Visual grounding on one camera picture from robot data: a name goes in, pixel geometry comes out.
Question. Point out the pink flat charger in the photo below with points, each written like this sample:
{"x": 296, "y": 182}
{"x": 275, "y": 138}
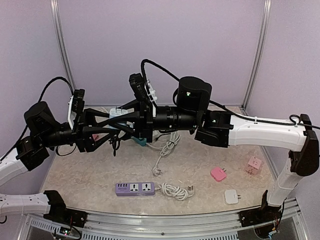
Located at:
{"x": 218, "y": 174}

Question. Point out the aluminium front rail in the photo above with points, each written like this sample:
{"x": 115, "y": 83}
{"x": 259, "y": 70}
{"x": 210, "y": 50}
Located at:
{"x": 225, "y": 225}

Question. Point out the purple power strip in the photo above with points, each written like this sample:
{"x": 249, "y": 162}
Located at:
{"x": 146, "y": 189}

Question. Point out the white flat charger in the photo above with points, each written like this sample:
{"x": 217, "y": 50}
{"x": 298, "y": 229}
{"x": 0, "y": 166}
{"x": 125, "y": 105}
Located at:
{"x": 231, "y": 197}

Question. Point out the teal power strip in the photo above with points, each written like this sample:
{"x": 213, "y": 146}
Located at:
{"x": 165, "y": 149}

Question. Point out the pink cube socket adapter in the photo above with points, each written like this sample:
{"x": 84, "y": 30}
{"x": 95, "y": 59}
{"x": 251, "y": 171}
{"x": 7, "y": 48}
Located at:
{"x": 254, "y": 166}

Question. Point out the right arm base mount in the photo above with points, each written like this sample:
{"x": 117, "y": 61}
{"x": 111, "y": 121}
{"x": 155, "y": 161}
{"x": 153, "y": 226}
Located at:
{"x": 262, "y": 214}

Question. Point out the right aluminium frame post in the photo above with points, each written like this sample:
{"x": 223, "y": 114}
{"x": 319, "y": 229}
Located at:
{"x": 258, "y": 54}

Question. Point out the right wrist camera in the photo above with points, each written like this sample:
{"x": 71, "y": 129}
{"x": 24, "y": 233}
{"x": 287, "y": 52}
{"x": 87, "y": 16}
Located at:
{"x": 143, "y": 90}

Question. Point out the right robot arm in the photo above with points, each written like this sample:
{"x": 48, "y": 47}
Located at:
{"x": 222, "y": 128}

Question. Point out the aluminium frame post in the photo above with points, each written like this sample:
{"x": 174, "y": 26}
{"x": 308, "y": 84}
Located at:
{"x": 55, "y": 11}
{"x": 258, "y": 54}

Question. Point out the blue charger with black cable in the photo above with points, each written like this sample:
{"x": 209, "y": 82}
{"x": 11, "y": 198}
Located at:
{"x": 115, "y": 140}

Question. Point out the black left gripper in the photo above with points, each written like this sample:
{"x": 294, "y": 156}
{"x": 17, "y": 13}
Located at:
{"x": 79, "y": 129}

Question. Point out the pink triangular power strip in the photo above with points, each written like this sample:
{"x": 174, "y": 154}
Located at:
{"x": 95, "y": 136}

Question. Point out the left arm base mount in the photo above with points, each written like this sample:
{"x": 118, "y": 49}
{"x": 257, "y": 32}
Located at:
{"x": 59, "y": 213}

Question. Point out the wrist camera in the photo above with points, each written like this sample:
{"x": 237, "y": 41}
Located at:
{"x": 75, "y": 106}
{"x": 143, "y": 90}

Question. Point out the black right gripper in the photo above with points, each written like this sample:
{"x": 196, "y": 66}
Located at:
{"x": 145, "y": 123}

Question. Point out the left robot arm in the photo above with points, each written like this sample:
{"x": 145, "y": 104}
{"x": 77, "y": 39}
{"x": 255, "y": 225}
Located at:
{"x": 46, "y": 133}

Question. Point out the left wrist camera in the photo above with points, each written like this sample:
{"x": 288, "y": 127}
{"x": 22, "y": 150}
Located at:
{"x": 75, "y": 106}

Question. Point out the left aluminium frame post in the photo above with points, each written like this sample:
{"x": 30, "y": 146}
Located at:
{"x": 55, "y": 11}

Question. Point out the white power strip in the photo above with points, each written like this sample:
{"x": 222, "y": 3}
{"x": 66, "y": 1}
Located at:
{"x": 102, "y": 109}

